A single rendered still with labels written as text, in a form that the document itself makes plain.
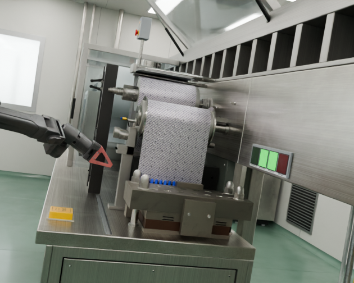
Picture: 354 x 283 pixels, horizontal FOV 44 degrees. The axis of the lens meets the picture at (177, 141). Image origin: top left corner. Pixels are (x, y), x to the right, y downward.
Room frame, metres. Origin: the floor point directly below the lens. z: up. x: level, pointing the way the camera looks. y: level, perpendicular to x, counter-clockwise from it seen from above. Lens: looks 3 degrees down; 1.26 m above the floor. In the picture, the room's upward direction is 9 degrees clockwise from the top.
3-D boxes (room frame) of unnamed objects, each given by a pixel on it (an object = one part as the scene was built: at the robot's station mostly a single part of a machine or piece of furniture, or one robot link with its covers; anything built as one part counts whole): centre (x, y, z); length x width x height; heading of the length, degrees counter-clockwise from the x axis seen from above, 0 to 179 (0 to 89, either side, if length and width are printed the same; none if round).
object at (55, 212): (1.34, 0.32, 0.91); 0.07 x 0.07 x 0.02; 14
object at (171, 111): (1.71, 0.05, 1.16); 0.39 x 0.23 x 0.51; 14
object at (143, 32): (2.09, 0.25, 1.66); 0.07 x 0.07 x 0.10; 15
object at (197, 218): (1.33, -0.10, 0.96); 0.10 x 0.03 x 0.11; 104
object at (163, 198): (1.42, -0.06, 1.00); 0.40 x 0.16 x 0.06; 104
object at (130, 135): (1.58, 0.19, 1.05); 0.06 x 0.05 x 0.31; 104
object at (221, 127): (1.63, -0.15, 1.25); 0.07 x 0.04 x 0.04; 104
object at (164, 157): (1.53, 0.00, 1.11); 0.23 x 0.01 x 0.18; 104
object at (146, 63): (2.28, 0.21, 1.50); 0.14 x 0.14 x 0.06
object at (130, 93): (1.79, 0.22, 1.33); 0.06 x 0.06 x 0.06; 14
